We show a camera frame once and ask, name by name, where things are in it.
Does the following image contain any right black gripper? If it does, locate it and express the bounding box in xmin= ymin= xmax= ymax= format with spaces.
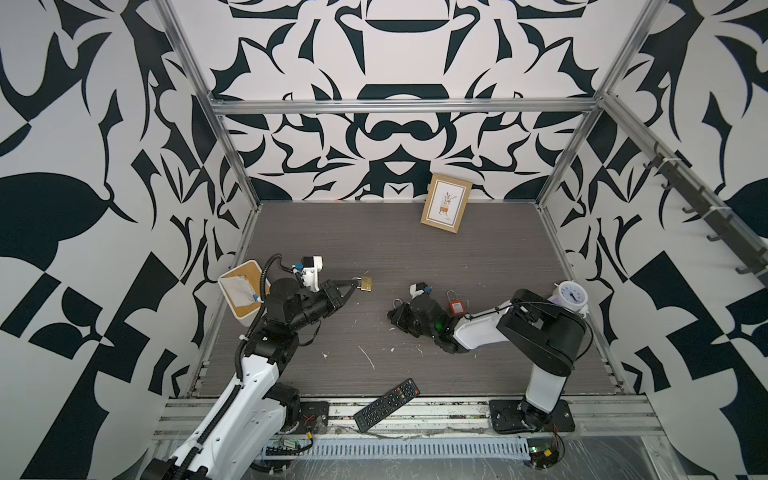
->
xmin=384 ymin=303 xmax=439 ymax=342

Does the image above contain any brass padlock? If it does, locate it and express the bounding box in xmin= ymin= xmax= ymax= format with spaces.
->
xmin=355 ymin=276 xmax=373 ymax=292

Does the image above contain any red padlock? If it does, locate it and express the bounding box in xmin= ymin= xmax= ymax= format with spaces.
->
xmin=446 ymin=290 xmax=467 ymax=318

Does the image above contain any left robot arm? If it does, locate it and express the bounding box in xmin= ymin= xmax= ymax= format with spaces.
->
xmin=141 ymin=253 xmax=361 ymax=479

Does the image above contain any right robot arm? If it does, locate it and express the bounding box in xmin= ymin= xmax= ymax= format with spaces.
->
xmin=387 ymin=281 xmax=594 ymax=423

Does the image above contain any white tissue box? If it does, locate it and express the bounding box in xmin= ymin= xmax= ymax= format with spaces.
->
xmin=217 ymin=260 xmax=263 ymax=327

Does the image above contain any black remote control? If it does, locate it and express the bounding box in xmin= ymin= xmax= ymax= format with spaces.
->
xmin=353 ymin=378 xmax=420 ymax=433

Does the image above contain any left green circuit board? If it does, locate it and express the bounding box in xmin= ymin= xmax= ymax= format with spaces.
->
xmin=265 ymin=437 xmax=314 ymax=456

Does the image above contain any green circuit board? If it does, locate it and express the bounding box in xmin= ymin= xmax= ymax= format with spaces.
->
xmin=527 ymin=444 xmax=563 ymax=471
xmin=265 ymin=437 xmax=314 ymax=456

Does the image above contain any right green circuit board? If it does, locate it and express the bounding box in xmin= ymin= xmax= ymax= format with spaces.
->
xmin=527 ymin=444 xmax=563 ymax=471

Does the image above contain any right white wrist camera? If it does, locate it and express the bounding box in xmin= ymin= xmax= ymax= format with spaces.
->
xmin=409 ymin=282 xmax=432 ymax=299

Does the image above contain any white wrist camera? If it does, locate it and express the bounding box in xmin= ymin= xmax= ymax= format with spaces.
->
xmin=409 ymin=282 xmax=432 ymax=299
xmin=292 ymin=256 xmax=323 ymax=292

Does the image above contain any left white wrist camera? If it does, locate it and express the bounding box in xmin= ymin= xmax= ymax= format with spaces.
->
xmin=292 ymin=256 xmax=323 ymax=292

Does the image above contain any wooden picture frame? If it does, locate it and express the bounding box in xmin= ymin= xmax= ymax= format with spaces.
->
xmin=420 ymin=173 xmax=473 ymax=233

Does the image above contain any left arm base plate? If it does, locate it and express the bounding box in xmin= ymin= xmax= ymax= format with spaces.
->
xmin=286 ymin=400 xmax=330 ymax=435

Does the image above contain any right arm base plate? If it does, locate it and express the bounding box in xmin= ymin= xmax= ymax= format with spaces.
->
xmin=489 ymin=399 xmax=576 ymax=434

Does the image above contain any white cable duct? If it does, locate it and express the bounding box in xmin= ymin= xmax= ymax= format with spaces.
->
xmin=260 ymin=437 xmax=530 ymax=461

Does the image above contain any wall coat hook rail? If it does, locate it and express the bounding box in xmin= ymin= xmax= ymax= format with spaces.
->
xmin=644 ymin=141 xmax=767 ymax=287

